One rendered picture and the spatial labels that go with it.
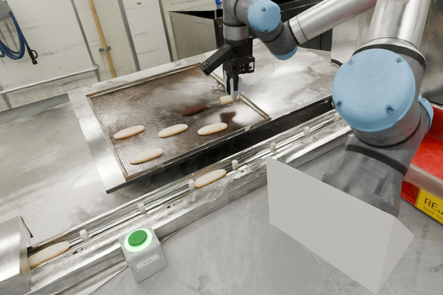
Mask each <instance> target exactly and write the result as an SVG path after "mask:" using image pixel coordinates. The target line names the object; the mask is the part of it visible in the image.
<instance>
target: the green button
mask: <svg viewBox="0 0 443 295"><path fill-rule="evenodd" d="M147 239H148V235H147V232H146V231H145V230H136V231H134V232H132V233H131V234H130V235H129V237H128V243H129V246H130V247H133V248H136V247H139V246H141V245H143V244H144V243H145V242H146V241H147Z"/></svg>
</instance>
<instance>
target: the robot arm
mask: <svg viewBox="0 0 443 295"><path fill-rule="evenodd" d="M430 2H431V0H323V1H322V2H320V3H319V4H317V5H315V6H313V7H311V8H309V9H308V10H306V11H304V12H303V13H301V14H298V15H297V16H295V17H293V18H292V19H290V20H288V21H287V22H284V23H283V22H282V21H281V20H280V18H281V14H280V8H279V7H278V5H277V4H275V3H274V2H272V1H271V0H223V36H224V43H225V44H224V45H223V46H222V47H221V48H219V49H218V50H217V51H216V52H215V53H214V54H212V55H211V56H210V57H208V58H207V59H206V60H205V61H204V62H203V63H201V64H200V68H201V70H202V71H203V72H204V74H205V75H207V76H208V75H209V74H210V73H212V72H213V71H214V70H216V69H217V68H218V67H219V66H220V65H222V64H223V66H222V70H223V79H224V84H225V89H226V92H227V93H228V95H231V98H232V99H233V101H236V99H237V95H238V94H239V93H241V92H243V91H245V90H247V89H248V87H249V85H248V84H246V83H244V82H242V77H241V76H239V74H246V73H248V74H250V73H254V64H255V57H254V56H252V49H253V37H252V36H250V35H249V27H250V28H251V30H252V31H253V32H254V33H255V34H256V35H257V36H258V38H259V39H260V40H261V41H262V43H263V44H264V45H265V46H266V47H267V48H268V50H269V52H270V53H271V54H272V55H273V56H274V57H275V58H277V59H279V60H281V61H284V60H288V59H290V58H292V56H293V55H294V54H295V53H296V52H297V46H298V45H300V44H302V43H304V42H306V41H308V40H310V39H312V38H314V37H316V36H318V35H320V34H322V33H324V32H325V31H327V30H329V29H331V28H333V27H335V26H337V25H339V24H341V23H343V22H345V21H347V20H349V19H351V18H353V17H355V16H357V15H359V14H361V13H363V12H365V11H367V10H369V9H371V8H373V7H375V9H374V13H373V16H372V20H371V23H370V27H369V30H368V34H367V37H366V40H365V44H364V45H363V46H361V47H359V48H357V49H356V50H355V51H354V52H353V54H352V56H351V57H350V60H349V61H348V62H346V63H344V64H342V66H340V68H339V70H338V71H337V72H336V75H335V77H334V81H333V84H332V98H333V100H334V104H335V106H336V109H337V112H338V113H339V115H340V117H341V118H342V119H343V120H344V121H345V122H346V123H347V124H348V125H349V127H350V128H351V129H352V131H353V132H354V133H353V135H352V137H351V139H350V141H349V143H348V145H347V147H346V149H345V151H344V153H343V155H342V156H341V157H340V158H339V159H338V160H337V161H336V162H335V163H334V164H333V165H332V166H331V167H330V168H329V169H328V170H327V171H326V172H325V173H324V174H323V175H322V177H321V179H320V181H321V182H323V183H325V184H328V185H330V186H332V187H334V188H336V189H338V190H340V191H342V192H345V193H346V194H349V195H350V196H353V197H354V198H357V199H359V200H361V201H363V202H365V203H367V204H369V205H371V206H373V207H376V208H378V209H383V210H385V211H386V213H388V214H390V215H393V216H394V217H395V218H397V216H398V214H399V207H400V199H401V184H402V181H403V178H404V176H405V174H406V172H407V170H408V168H409V166H410V164H411V162H412V160H413V158H414V156H415V154H416V152H417V150H418V148H419V146H420V144H421V142H422V140H423V138H424V136H425V134H426V133H427V131H428V130H429V128H430V126H431V123H432V118H433V114H434V111H433V108H432V105H431V104H430V103H429V102H428V100H427V99H423V98H422V95H420V94H419V92H420V89H421V84H422V80H423V75H424V72H425V67H426V59H425V57H424V56H423V54H422V53H420V52H419V47H420V44H421V39H422V36H423V31H424V28H425V23H426V20H427V15H428V10H429V7H430ZM249 57H250V58H249ZM252 62H253V69H252V67H251V66H250V65H249V64H250V63H252ZM249 69H252V70H249Z"/></svg>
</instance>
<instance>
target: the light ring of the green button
mask: <svg viewBox="0 0 443 295"><path fill-rule="evenodd" d="M138 230H145V231H146V232H147V234H148V239H147V241H146V242H145V243H144V244H143V245H141V246H139V247H136V248H133V247H130V246H129V245H128V237H129V235H130V234H129V235H128V236H127V237H126V239H125V247H126V249H128V250H129V251H131V252H137V251H140V250H143V249H144V248H145V247H147V245H149V243H150V242H151V240H152V234H151V232H150V231H149V230H147V229H144V228H141V229H138Z"/></svg>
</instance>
